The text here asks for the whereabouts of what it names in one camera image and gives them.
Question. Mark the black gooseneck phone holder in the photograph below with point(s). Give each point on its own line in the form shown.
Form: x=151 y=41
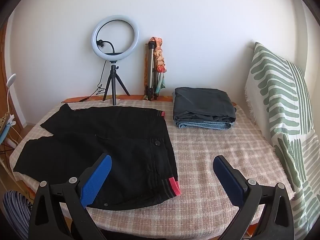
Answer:
x=110 y=44

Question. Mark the folded blue jeans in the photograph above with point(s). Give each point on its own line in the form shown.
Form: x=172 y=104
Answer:
x=200 y=125

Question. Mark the white clip lamp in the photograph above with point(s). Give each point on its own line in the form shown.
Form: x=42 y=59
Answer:
x=11 y=80

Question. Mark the checked pink tablecloth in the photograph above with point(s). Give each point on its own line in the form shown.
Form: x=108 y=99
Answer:
x=212 y=142

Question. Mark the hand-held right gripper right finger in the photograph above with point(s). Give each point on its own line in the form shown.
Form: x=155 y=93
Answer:
x=230 y=180

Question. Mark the folded silver tripod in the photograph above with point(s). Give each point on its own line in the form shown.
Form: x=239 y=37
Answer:
x=150 y=67

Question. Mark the black mini tripod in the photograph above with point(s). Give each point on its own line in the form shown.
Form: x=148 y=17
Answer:
x=114 y=80

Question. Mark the black pants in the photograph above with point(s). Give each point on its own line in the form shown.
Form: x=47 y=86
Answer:
x=112 y=135

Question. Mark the orange floral scarf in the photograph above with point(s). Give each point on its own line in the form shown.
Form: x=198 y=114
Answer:
x=160 y=62

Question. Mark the person's striped pants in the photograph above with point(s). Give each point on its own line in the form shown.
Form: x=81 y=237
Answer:
x=15 y=210

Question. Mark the green striped white pillow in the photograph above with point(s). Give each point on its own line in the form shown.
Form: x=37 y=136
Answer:
x=280 y=100

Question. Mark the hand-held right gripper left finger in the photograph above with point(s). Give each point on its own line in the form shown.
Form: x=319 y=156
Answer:
x=96 y=180

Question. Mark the folded grey pants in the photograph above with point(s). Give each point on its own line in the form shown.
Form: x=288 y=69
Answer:
x=202 y=102

